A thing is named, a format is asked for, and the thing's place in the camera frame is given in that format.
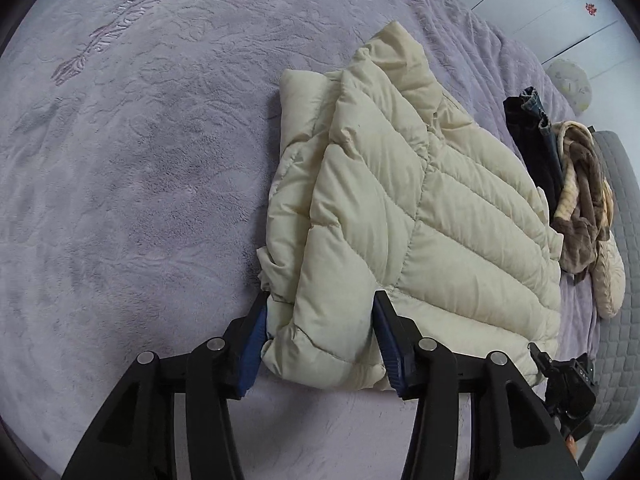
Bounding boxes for cream quilted puffer jacket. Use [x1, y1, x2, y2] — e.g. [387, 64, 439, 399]
[257, 22, 563, 390]

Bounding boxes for person's right hand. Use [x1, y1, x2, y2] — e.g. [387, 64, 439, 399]
[565, 434, 578, 460]

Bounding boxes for grey quilted headboard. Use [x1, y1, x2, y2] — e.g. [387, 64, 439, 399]
[574, 129, 640, 466]

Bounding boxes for cream knitted pillow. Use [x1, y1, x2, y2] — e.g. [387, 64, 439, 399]
[591, 234, 626, 320]

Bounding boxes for brown and cream fleece garment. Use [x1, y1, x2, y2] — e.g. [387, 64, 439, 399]
[551, 120, 614, 278]

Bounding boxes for folded dark blue jeans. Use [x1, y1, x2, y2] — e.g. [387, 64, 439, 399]
[503, 87, 564, 223]

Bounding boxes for round floral cushion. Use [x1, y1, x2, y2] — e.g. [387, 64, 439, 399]
[546, 58, 592, 116]

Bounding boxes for purple fleece bed blanket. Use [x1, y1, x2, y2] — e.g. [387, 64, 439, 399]
[1, 0, 573, 472]

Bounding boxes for red wall sticker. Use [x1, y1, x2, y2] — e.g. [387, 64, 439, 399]
[585, 3, 598, 16]

